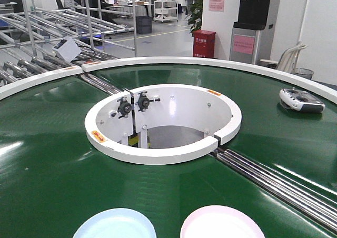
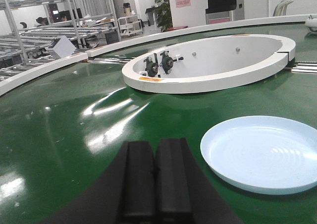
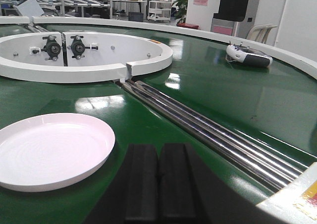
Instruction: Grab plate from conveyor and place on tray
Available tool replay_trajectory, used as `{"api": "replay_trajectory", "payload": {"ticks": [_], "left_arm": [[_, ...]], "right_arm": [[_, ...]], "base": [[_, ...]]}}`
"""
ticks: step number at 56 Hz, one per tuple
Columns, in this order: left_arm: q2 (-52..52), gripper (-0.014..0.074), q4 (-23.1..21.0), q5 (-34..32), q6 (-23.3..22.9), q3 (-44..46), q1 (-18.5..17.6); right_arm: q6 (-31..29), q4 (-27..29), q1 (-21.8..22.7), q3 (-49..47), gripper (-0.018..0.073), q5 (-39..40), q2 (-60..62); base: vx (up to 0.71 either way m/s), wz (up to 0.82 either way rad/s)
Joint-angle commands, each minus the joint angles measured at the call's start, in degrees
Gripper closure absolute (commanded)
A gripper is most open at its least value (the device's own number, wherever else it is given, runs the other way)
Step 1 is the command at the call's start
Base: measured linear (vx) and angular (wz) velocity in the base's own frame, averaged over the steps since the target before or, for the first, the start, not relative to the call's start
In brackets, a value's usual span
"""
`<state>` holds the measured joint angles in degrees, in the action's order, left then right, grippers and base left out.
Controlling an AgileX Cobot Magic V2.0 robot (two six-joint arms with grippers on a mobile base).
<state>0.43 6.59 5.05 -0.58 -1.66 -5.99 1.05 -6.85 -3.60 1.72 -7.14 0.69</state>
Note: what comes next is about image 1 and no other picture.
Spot black water dispenser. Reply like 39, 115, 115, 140
230, 0, 270, 64

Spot black plastic crate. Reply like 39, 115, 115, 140
136, 16, 152, 34

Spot green potted plant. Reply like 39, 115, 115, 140
187, 0, 203, 33

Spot white utility cart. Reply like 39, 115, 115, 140
153, 0, 178, 23

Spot white box on rack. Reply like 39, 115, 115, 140
53, 37, 81, 62

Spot metal roller rack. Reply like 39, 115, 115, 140
1, 0, 137, 86

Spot pink plate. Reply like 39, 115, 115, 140
180, 205, 264, 237

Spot red fire extinguisher box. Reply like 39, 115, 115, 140
193, 30, 216, 58

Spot white plastic chair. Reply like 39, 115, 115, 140
260, 42, 308, 73

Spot white inner conveyor ring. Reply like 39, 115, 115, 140
84, 84, 242, 165

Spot white grey remote controller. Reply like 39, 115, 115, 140
279, 88, 325, 113

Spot steel conveyor rollers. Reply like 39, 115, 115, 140
210, 147, 336, 234

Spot white outer conveyor rim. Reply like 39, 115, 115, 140
1, 56, 336, 103

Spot light blue plate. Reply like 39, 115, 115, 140
73, 208, 157, 237

